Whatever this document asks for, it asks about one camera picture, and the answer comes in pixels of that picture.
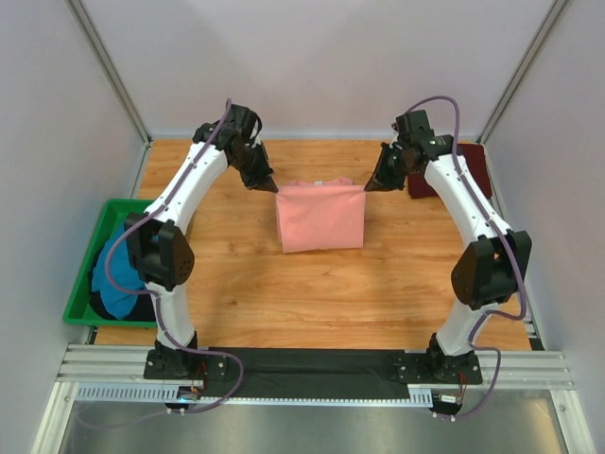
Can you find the left aluminium frame post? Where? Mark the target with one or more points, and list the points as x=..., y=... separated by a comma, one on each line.
x=93, y=38

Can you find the green plastic bin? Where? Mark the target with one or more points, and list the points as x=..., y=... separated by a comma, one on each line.
x=111, y=216

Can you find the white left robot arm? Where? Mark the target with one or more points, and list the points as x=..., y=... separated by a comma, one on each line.
x=156, y=240

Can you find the aluminium frame post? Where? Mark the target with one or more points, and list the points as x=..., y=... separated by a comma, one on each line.
x=93, y=38
x=536, y=46

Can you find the folded maroon t-shirt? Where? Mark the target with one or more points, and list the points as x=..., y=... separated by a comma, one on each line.
x=418, y=187

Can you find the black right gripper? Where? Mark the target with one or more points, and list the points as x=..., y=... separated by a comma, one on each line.
x=385, y=171

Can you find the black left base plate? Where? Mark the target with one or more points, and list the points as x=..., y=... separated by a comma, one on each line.
x=164, y=363

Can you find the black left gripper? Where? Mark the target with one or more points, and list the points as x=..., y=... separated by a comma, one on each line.
x=257, y=173

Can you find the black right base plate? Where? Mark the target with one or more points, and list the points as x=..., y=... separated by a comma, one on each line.
x=420, y=368

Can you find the pink t-shirt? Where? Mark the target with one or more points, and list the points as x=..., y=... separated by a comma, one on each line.
x=320, y=217

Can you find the right aluminium frame post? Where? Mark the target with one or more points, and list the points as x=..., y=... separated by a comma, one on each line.
x=536, y=46

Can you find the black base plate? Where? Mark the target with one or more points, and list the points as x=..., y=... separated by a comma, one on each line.
x=164, y=363
x=420, y=368

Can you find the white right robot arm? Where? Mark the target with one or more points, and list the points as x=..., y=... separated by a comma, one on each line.
x=492, y=266

